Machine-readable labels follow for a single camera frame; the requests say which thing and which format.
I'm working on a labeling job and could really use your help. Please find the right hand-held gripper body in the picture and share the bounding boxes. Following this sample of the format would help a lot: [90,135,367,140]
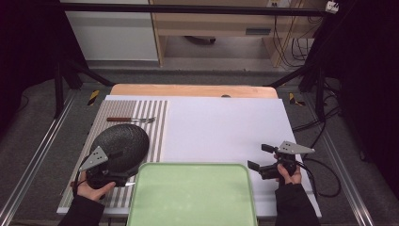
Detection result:
[260,140,315,181]

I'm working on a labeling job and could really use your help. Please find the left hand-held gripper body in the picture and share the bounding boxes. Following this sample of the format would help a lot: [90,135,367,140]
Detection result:
[78,145,126,190]

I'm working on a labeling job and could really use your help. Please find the black round plate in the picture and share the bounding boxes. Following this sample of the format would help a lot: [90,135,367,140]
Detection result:
[89,122,151,175]

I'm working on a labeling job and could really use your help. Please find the wooden-handled fork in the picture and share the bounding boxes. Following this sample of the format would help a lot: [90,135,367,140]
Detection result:
[106,116,156,124]

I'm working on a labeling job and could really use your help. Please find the green tray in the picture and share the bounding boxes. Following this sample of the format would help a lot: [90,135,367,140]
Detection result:
[126,162,259,226]

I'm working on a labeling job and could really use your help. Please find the person's right hand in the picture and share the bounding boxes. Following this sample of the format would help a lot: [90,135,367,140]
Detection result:
[274,153,303,186]

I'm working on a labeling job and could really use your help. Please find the person's left hand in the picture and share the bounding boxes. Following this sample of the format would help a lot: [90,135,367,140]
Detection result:
[76,170,117,202]

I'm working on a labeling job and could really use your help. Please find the striped placemat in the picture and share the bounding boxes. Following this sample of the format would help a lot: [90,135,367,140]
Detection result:
[59,99,170,209]

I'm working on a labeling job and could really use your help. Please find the yellow black tape marker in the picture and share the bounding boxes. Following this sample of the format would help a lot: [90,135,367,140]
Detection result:
[288,92,306,107]
[88,89,101,106]

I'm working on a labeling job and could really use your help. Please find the white table board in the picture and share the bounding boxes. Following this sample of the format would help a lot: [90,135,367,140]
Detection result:
[56,94,323,219]

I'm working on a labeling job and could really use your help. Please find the black metal stand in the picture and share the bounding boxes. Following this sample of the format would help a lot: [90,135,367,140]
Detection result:
[266,60,327,122]
[53,57,116,120]

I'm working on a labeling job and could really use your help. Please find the wooden table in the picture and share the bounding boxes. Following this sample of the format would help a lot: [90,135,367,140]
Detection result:
[110,83,279,99]

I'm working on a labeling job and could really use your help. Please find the black curtain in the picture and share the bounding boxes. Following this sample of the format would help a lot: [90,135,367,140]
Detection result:
[313,0,399,192]
[0,0,84,133]

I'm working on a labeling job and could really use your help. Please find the white cabinet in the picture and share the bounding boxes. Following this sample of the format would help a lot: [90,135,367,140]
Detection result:
[60,0,159,62]

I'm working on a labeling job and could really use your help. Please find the wooden desk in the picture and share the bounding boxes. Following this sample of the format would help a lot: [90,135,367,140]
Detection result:
[149,0,327,69]

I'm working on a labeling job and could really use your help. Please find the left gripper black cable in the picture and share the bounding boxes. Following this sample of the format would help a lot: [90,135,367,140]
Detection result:
[72,170,83,197]

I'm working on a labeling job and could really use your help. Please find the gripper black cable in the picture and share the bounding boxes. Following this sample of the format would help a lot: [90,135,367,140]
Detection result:
[72,170,83,197]
[295,156,343,199]

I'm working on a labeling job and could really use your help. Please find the black floor cables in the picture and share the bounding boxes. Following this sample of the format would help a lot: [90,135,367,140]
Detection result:
[293,79,343,152]

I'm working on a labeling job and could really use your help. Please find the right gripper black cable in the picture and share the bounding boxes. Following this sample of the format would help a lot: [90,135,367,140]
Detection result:
[295,156,343,199]

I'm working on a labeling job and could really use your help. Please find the aluminium floor rail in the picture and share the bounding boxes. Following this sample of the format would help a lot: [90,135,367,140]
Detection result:
[305,93,375,226]
[0,90,78,226]

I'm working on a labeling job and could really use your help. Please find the bundle of hanging cables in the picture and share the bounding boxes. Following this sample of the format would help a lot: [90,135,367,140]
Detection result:
[272,13,316,69]

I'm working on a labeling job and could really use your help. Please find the white wall socket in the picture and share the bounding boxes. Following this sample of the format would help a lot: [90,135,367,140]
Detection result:
[325,0,340,14]

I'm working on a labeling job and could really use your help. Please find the black horizontal frame bar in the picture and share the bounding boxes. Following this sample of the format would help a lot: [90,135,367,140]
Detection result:
[59,2,327,17]

